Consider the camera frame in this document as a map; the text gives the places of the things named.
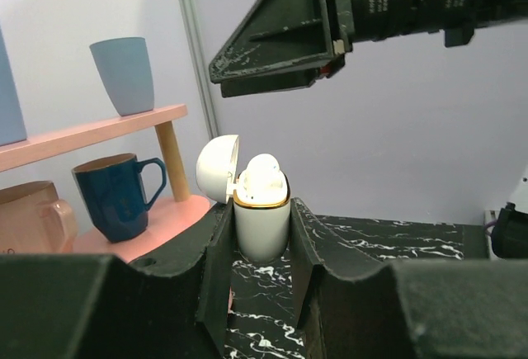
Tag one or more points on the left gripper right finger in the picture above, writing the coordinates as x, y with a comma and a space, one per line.
348, 304

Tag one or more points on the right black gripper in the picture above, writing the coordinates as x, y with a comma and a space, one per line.
279, 37

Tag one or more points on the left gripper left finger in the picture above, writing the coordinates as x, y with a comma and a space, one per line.
170, 303

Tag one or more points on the white earbud charging case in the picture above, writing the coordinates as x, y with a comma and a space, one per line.
262, 231

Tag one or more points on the white earbud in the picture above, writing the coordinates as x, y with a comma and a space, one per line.
262, 181

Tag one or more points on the pink three-tier wooden shelf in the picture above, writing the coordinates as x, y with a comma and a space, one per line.
176, 209

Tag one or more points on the dark blue faceted mug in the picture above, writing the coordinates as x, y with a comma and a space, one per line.
113, 192

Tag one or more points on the beige mug on shelf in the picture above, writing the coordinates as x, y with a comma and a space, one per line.
35, 220

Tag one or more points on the right blue plastic cup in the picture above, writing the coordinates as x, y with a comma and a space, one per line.
125, 71

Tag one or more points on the blue plastic cup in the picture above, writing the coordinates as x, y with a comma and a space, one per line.
13, 129
125, 71

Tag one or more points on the left blue plastic cup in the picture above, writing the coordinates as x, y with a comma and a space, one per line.
13, 129

